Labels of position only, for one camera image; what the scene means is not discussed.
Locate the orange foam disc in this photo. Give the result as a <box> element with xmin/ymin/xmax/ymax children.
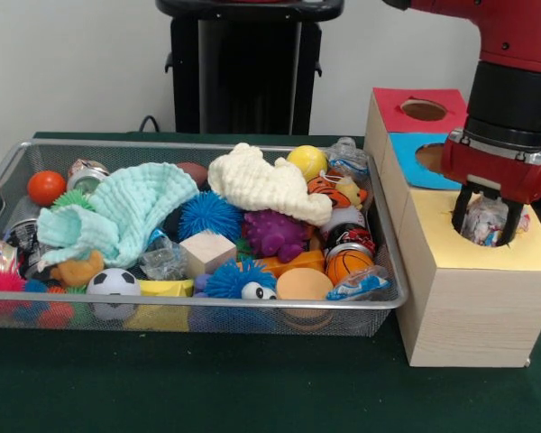
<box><xmin>276</xmin><ymin>268</ymin><xmax>335</xmax><ymax>301</ymax></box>

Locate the toy basketball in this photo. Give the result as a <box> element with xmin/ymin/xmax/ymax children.
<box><xmin>326</xmin><ymin>249</ymin><xmax>375</xmax><ymax>286</ymax></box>

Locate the plain yellow ball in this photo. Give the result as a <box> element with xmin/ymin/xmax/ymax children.
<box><xmin>287</xmin><ymin>144</ymin><xmax>329</xmax><ymax>181</ymax></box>

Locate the mint green cloth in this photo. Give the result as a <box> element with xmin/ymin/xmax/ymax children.
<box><xmin>36</xmin><ymin>161</ymin><xmax>200</xmax><ymax>270</ymax></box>

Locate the small orange ball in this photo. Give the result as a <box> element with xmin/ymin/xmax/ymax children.
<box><xmin>26</xmin><ymin>170</ymin><xmax>68</xmax><ymax>207</ymax></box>

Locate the tan teddy bear plush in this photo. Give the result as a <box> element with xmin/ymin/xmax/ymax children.
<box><xmin>49</xmin><ymin>250</ymin><xmax>105</xmax><ymax>289</ymax></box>

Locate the blue spiky ball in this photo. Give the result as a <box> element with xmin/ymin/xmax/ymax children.
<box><xmin>178</xmin><ymin>191</ymin><xmax>244</xmax><ymax>243</ymax></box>

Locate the toy soccer ball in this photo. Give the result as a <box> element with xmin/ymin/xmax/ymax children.
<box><xmin>86</xmin><ymin>268</ymin><xmax>142</xmax><ymax>297</ymax></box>

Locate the dark green table cloth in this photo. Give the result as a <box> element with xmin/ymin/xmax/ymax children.
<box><xmin>0</xmin><ymin>130</ymin><xmax>541</xmax><ymax>433</ymax></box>

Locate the brown toy football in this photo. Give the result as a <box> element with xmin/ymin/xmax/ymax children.
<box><xmin>175</xmin><ymin>161</ymin><xmax>209</xmax><ymax>186</ymax></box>

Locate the orange toy vehicle with wheels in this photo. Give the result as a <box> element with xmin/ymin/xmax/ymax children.
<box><xmin>252</xmin><ymin>250</ymin><xmax>328</xmax><ymax>279</ymax></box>

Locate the white cloth with colourful shapes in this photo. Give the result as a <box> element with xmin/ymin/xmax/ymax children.
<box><xmin>462</xmin><ymin>193</ymin><xmax>532</xmax><ymax>248</ymax></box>

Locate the wooden box with three holes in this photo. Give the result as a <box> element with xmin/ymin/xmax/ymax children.
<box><xmin>362</xmin><ymin>87</ymin><xmax>541</xmax><ymax>369</ymax></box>

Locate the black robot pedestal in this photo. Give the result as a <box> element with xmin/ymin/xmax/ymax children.
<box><xmin>155</xmin><ymin>0</ymin><xmax>346</xmax><ymax>135</ymax></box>

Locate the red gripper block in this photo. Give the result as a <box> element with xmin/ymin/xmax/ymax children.
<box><xmin>440</xmin><ymin>128</ymin><xmax>541</xmax><ymax>248</ymax></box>

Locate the toy baseball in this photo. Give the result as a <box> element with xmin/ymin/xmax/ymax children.
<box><xmin>319</xmin><ymin>207</ymin><xmax>366</xmax><ymax>231</ymax></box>

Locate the cream waffle cloth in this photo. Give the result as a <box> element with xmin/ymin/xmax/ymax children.
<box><xmin>206</xmin><ymin>143</ymin><xmax>334</xmax><ymax>226</ymax></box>

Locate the wire mesh bin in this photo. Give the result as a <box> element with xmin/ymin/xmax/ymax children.
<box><xmin>0</xmin><ymin>138</ymin><xmax>409</xmax><ymax>338</ymax></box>

